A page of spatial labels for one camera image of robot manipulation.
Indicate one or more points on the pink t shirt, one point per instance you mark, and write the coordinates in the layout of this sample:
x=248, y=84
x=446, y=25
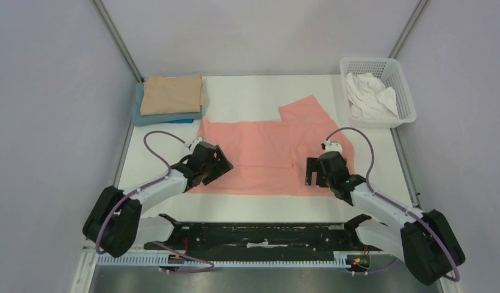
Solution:
x=269, y=157

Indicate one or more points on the white slotted cable duct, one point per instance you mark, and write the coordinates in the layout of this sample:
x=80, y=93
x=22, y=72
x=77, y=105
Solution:
x=164, y=259

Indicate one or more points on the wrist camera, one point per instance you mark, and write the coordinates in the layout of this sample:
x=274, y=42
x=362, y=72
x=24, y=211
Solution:
x=329, y=146
x=192, y=144

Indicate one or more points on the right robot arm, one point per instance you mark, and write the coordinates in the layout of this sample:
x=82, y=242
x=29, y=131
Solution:
x=423, y=241

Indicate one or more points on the beige folded t shirt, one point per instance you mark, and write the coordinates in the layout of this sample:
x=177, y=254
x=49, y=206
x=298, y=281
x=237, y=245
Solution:
x=172, y=95

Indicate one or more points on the white t shirt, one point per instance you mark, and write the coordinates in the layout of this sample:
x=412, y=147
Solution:
x=370, y=98

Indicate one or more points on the blue folded t shirt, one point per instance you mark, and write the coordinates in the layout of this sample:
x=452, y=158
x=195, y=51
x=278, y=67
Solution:
x=143, y=120

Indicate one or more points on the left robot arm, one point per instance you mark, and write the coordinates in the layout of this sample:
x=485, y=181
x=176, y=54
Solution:
x=113, y=223

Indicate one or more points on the white plastic laundry basket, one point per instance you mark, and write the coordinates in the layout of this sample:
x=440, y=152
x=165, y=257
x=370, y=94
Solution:
x=389, y=71

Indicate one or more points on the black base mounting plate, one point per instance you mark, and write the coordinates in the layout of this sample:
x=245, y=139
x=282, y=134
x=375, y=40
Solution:
x=225, y=241

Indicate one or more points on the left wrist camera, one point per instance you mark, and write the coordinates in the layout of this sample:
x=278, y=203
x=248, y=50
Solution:
x=192, y=144

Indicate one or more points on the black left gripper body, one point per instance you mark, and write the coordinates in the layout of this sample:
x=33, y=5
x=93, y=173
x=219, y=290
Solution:
x=206, y=168

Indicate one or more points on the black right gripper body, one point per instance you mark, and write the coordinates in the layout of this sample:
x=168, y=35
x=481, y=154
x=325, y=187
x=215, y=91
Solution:
x=315, y=170

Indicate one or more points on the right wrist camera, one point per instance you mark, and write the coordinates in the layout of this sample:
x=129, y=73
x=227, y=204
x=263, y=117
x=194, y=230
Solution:
x=329, y=146

